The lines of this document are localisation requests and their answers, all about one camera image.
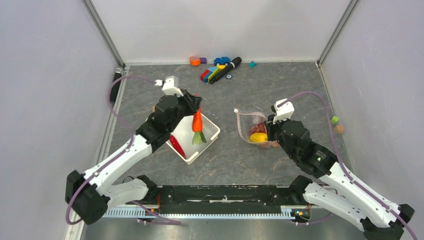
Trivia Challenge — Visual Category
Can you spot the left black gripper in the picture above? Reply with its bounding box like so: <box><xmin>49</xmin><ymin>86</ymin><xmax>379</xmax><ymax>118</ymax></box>
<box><xmin>167</xmin><ymin>88</ymin><xmax>203</xmax><ymax>133</ymax></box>

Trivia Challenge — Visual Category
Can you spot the purple toy grape bunch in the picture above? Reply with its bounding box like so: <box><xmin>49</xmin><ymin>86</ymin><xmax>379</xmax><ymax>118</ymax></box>
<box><xmin>251</xmin><ymin>122</ymin><xmax>267</xmax><ymax>134</ymax></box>

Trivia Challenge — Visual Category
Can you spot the yellow toy fruit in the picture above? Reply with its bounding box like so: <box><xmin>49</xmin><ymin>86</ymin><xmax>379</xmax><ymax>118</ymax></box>
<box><xmin>249</xmin><ymin>132</ymin><xmax>268</xmax><ymax>143</ymax></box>

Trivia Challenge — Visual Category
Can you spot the clear zip top bag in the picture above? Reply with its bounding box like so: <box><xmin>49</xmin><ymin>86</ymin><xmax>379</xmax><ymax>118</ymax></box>
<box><xmin>234</xmin><ymin>106</ymin><xmax>273</xmax><ymax>148</ymax></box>

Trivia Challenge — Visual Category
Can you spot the orange toy carrot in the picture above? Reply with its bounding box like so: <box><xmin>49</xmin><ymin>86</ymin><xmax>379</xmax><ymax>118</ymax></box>
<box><xmin>192</xmin><ymin>108</ymin><xmax>207</xmax><ymax>145</ymax></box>

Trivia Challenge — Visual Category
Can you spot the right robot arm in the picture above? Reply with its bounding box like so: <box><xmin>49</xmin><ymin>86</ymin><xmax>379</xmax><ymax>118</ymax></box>
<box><xmin>265</xmin><ymin>114</ymin><xmax>415</xmax><ymax>240</ymax></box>

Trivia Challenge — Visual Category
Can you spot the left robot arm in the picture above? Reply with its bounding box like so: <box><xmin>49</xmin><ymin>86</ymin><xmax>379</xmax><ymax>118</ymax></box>
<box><xmin>65</xmin><ymin>89</ymin><xmax>202</xmax><ymax>225</ymax></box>

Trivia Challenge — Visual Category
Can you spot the white perforated plastic basket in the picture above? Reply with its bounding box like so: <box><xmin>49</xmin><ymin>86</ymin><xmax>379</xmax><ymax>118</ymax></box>
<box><xmin>166</xmin><ymin>114</ymin><xmax>221</xmax><ymax>165</ymax></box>

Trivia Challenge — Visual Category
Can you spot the multicolour toy block stack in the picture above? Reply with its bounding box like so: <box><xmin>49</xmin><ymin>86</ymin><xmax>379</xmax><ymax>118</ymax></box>
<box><xmin>200</xmin><ymin>65</ymin><xmax>226</xmax><ymax>83</ymax></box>

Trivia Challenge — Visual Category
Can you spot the red toy chili pepper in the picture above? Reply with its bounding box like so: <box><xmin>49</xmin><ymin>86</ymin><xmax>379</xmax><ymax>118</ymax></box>
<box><xmin>169</xmin><ymin>134</ymin><xmax>186</xmax><ymax>159</ymax></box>

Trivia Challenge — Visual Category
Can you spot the green toy cube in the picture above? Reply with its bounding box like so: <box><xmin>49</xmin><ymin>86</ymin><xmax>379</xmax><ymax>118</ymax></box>
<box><xmin>330</xmin><ymin>115</ymin><xmax>340</xmax><ymax>125</ymax></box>

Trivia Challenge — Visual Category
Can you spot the brown toy ball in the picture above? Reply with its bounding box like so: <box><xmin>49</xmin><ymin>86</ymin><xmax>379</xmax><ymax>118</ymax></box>
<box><xmin>333</xmin><ymin>124</ymin><xmax>345</xmax><ymax>134</ymax></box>

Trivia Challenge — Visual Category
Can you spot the blue toy car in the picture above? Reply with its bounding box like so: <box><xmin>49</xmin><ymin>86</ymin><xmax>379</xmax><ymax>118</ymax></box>
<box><xmin>213</xmin><ymin>56</ymin><xmax>231</xmax><ymax>66</ymax></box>

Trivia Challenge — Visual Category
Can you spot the black microphone on table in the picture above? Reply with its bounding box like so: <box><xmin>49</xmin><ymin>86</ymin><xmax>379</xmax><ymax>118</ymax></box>
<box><xmin>209</xmin><ymin>56</ymin><xmax>242</xmax><ymax>84</ymax></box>

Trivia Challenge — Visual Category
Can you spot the teal toy block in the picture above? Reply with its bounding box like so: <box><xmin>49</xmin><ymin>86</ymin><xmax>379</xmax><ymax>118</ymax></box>
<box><xmin>249</xmin><ymin>60</ymin><xmax>257</xmax><ymax>69</ymax></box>

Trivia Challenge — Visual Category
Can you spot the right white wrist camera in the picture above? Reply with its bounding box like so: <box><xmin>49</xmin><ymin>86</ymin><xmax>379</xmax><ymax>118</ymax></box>
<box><xmin>271</xmin><ymin>98</ymin><xmax>295</xmax><ymax>124</ymax></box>

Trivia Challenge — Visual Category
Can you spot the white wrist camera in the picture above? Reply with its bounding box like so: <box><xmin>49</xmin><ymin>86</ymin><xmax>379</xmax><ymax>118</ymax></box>
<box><xmin>154</xmin><ymin>75</ymin><xmax>184</xmax><ymax>98</ymax></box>
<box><xmin>271</xmin><ymin>98</ymin><xmax>295</xmax><ymax>124</ymax></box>

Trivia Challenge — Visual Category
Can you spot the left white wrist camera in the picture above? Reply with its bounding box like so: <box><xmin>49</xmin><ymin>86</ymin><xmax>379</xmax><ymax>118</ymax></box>
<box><xmin>154</xmin><ymin>75</ymin><xmax>184</xmax><ymax>98</ymax></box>

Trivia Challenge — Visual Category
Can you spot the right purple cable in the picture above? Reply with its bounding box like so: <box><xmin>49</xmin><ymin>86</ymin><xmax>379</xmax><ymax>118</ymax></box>
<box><xmin>278</xmin><ymin>91</ymin><xmax>419</xmax><ymax>240</ymax></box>

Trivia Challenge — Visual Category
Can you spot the purple cable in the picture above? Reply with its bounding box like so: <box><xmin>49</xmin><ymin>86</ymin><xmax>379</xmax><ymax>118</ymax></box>
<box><xmin>65</xmin><ymin>75</ymin><xmax>182</xmax><ymax>226</ymax></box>
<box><xmin>278</xmin><ymin>91</ymin><xmax>419</xmax><ymax>240</ymax></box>

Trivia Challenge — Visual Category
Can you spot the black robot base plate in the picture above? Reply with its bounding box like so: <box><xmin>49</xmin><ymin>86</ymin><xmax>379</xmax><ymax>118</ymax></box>
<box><xmin>138</xmin><ymin>175</ymin><xmax>308</xmax><ymax>215</ymax></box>

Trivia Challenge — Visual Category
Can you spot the black microphone by wall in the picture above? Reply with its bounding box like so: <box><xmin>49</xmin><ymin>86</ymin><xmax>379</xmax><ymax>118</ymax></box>
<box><xmin>109</xmin><ymin>66</ymin><xmax>124</xmax><ymax>105</ymax></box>

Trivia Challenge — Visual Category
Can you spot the white slotted cable duct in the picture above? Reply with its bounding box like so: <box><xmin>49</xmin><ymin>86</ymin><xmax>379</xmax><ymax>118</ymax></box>
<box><xmin>103</xmin><ymin>206</ymin><xmax>295</xmax><ymax>220</ymax></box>

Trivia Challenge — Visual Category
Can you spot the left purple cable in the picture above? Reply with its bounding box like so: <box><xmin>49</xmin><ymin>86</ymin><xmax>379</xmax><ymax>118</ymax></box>
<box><xmin>65</xmin><ymin>75</ymin><xmax>182</xmax><ymax>226</ymax></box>

